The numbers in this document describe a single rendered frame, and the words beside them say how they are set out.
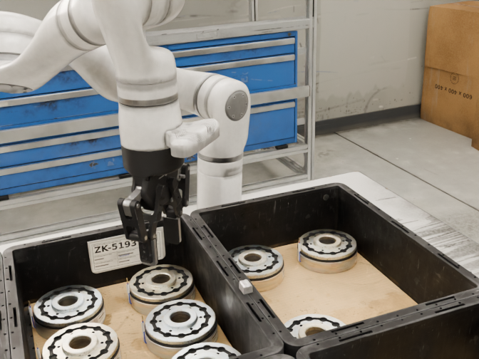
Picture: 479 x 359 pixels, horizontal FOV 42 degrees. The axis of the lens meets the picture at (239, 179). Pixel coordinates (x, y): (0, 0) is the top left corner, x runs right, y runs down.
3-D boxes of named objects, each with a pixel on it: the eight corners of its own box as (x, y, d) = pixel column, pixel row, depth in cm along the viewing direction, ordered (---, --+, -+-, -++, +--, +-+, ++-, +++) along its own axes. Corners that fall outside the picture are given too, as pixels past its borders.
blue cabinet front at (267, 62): (160, 166, 290) (149, 46, 268) (296, 141, 315) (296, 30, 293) (162, 168, 288) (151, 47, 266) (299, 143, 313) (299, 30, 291)
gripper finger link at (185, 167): (187, 164, 81) (182, 208, 82) (193, 163, 83) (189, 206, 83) (169, 161, 82) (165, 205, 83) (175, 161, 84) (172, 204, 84)
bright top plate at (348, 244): (288, 238, 111) (288, 236, 110) (337, 227, 114) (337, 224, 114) (315, 265, 102) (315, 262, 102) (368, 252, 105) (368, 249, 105)
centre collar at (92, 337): (60, 339, 85) (59, 335, 85) (95, 330, 87) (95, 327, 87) (64, 361, 81) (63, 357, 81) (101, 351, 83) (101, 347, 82)
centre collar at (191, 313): (159, 314, 90) (159, 310, 90) (192, 306, 92) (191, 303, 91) (168, 334, 86) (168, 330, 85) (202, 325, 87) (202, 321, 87)
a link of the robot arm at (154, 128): (189, 160, 68) (185, 106, 66) (104, 149, 72) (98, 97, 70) (224, 135, 76) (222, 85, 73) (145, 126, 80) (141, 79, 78)
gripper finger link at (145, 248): (141, 222, 77) (145, 258, 79) (127, 233, 74) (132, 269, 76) (152, 224, 76) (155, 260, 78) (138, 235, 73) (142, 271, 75)
